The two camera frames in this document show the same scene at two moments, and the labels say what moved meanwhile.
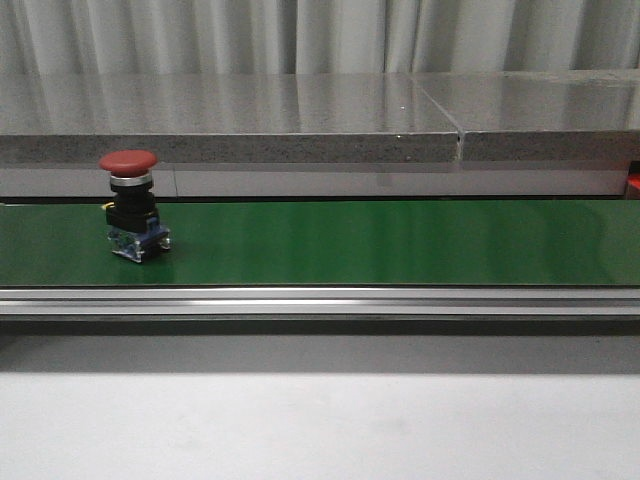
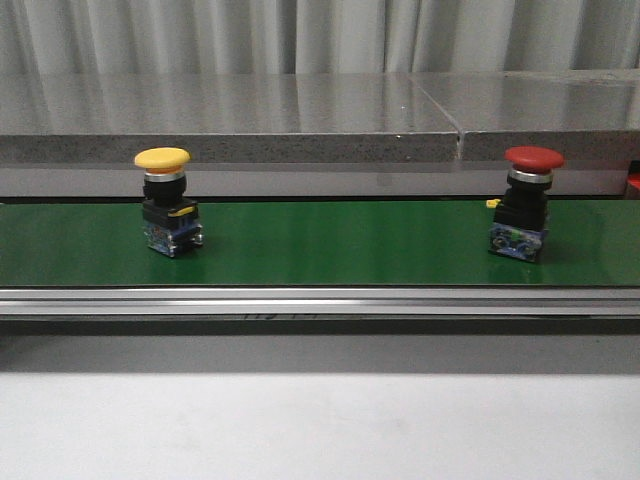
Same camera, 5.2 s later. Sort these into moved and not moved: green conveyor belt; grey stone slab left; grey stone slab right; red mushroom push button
Moved: red mushroom push button
Not moved: grey stone slab right; grey stone slab left; green conveyor belt
